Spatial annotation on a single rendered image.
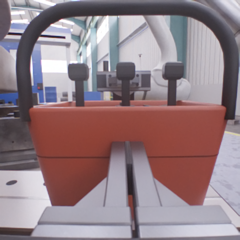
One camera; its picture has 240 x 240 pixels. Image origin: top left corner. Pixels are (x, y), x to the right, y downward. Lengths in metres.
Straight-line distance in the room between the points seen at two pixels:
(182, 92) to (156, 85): 0.09
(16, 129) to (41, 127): 1.11
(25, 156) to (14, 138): 0.18
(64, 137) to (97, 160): 0.04
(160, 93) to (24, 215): 0.49
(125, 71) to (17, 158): 1.27
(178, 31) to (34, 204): 9.72
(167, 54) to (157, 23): 0.10
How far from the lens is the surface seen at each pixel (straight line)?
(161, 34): 0.63
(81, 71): 0.20
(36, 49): 5.58
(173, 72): 0.21
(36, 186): 0.30
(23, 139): 1.28
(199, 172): 0.19
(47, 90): 9.09
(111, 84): 0.39
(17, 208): 0.26
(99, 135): 0.15
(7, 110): 2.36
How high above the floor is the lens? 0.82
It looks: 9 degrees down
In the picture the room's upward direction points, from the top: 1 degrees counter-clockwise
